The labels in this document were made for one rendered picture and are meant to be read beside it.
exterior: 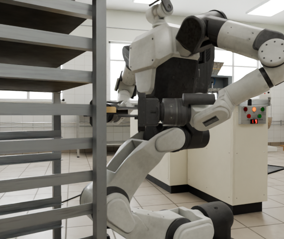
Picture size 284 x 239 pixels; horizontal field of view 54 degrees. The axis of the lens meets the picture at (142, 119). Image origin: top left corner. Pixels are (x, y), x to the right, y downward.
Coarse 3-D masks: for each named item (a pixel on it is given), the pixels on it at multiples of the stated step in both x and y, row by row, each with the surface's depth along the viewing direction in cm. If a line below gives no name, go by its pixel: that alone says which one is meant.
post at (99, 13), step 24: (96, 0) 72; (96, 24) 73; (96, 48) 73; (96, 72) 73; (96, 96) 73; (96, 120) 73; (96, 144) 73; (96, 168) 73; (96, 192) 73; (96, 216) 73
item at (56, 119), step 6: (54, 96) 111; (60, 96) 113; (54, 102) 111; (60, 102) 113; (54, 120) 111; (60, 120) 113; (54, 126) 111; (60, 126) 113; (54, 138) 112; (60, 150) 113; (54, 162) 112; (60, 162) 113; (54, 168) 112; (60, 168) 113; (54, 186) 112; (60, 186) 113; (54, 192) 112; (60, 192) 113; (60, 228) 113; (54, 234) 112; (60, 234) 113
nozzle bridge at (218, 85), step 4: (212, 76) 280; (216, 76) 282; (220, 76) 284; (224, 76) 285; (228, 76) 287; (212, 80) 290; (216, 80) 292; (220, 80) 294; (224, 80) 293; (228, 80) 287; (216, 84) 292; (220, 84) 294; (224, 84) 293; (228, 84) 287; (212, 88) 285; (216, 88) 286; (220, 88) 288; (208, 92) 310; (216, 92) 310
